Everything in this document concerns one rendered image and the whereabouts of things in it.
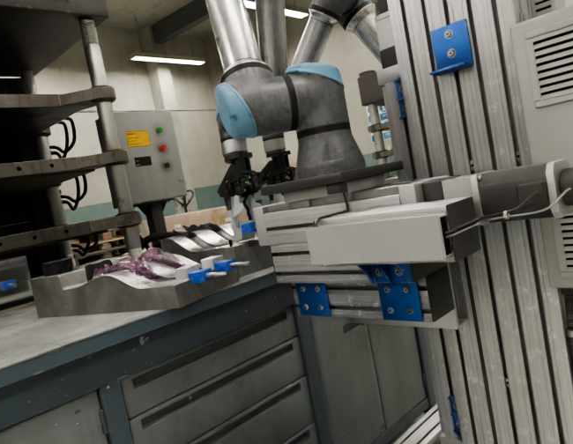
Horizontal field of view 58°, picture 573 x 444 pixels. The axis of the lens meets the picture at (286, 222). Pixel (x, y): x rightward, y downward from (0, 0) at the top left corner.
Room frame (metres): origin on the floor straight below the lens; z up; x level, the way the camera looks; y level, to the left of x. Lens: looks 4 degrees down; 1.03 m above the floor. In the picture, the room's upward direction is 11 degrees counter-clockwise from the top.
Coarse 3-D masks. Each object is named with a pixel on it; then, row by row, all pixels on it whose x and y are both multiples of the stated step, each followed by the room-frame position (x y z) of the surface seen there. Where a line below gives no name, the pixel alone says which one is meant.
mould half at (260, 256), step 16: (160, 240) 1.71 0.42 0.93; (176, 240) 1.66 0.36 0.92; (208, 240) 1.69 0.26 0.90; (224, 240) 1.71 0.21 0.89; (240, 240) 1.63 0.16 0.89; (192, 256) 1.60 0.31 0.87; (208, 256) 1.54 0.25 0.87; (224, 256) 1.48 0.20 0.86; (240, 256) 1.46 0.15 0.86; (256, 256) 1.50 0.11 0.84; (240, 272) 1.45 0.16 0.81
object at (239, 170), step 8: (240, 152) 1.50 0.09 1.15; (248, 152) 1.51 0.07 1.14; (232, 160) 1.53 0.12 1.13; (240, 160) 1.50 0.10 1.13; (248, 160) 1.50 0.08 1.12; (240, 168) 1.50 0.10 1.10; (248, 168) 1.50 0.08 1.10; (232, 176) 1.50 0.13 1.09; (240, 176) 1.47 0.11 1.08; (248, 176) 1.49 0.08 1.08; (256, 176) 1.51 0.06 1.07; (232, 184) 1.51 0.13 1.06; (240, 184) 1.49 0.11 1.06; (248, 184) 1.48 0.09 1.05; (256, 184) 1.50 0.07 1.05; (232, 192) 1.51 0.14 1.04; (240, 192) 1.49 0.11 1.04; (248, 192) 1.54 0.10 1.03; (256, 192) 1.52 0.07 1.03
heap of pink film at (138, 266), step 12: (156, 252) 1.43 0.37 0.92; (108, 264) 1.41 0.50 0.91; (120, 264) 1.32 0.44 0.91; (132, 264) 1.32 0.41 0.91; (144, 264) 1.33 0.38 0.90; (168, 264) 1.40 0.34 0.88; (180, 264) 1.41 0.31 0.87; (96, 276) 1.38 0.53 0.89; (144, 276) 1.29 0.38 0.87; (156, 276) 1.30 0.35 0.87
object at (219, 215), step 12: (168, 216) 6.42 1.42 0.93; (180, 216) 5.68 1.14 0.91; (192, 216) 5.56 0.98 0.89; (204, 216) 5.46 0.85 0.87; (216, 216) 5.41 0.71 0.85; (228, 216) 5.55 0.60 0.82; (240, 216) 5.69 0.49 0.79; (144, 228) 6.09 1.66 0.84; (168, 228) 5.82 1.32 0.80; (180, 228) 5.71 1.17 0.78
